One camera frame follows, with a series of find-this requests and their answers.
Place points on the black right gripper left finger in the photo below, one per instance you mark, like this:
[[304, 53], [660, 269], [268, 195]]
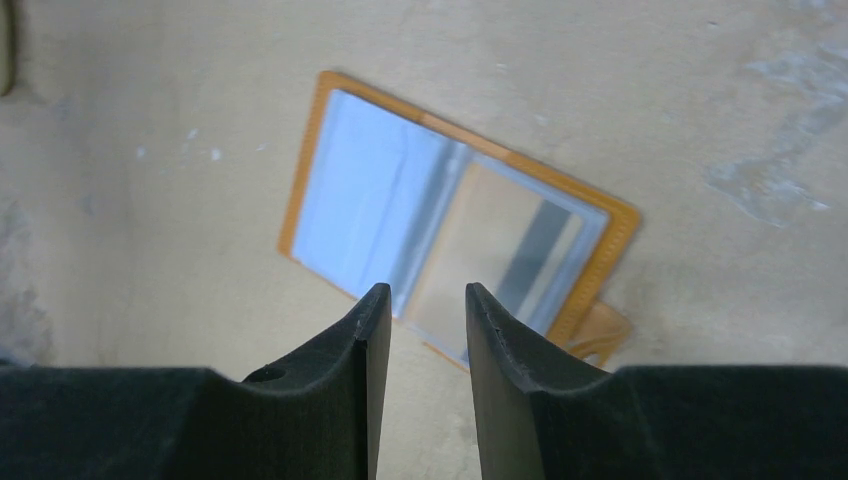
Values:
[[315, 413]]

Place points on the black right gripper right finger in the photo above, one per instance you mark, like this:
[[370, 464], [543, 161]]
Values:
[[542, 413]]

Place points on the orange leather card holder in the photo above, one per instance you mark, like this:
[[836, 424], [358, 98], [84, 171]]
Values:
[[374, 179]]

